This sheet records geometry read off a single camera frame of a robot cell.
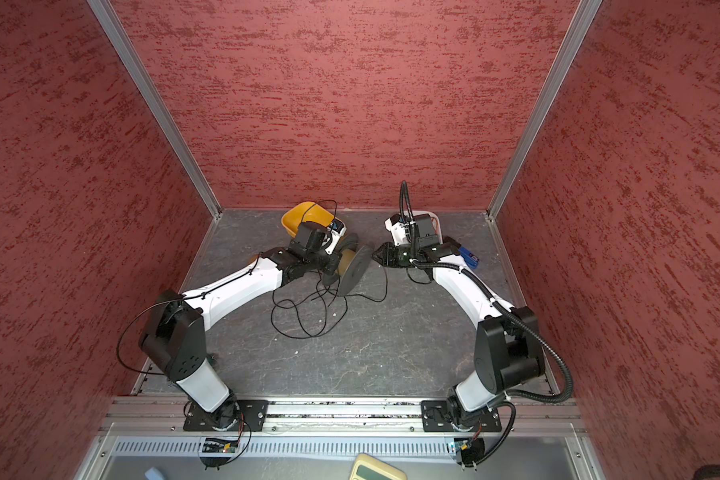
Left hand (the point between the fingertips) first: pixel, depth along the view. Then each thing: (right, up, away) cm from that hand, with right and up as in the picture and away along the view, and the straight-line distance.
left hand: (336, 257), depth 88 cm
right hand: (+11, -1, -4) cm, 12 cm away
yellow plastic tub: (-14, +16, +31) cm, 38 cm away
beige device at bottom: (+10, -46, -22) cm, 52 cm away
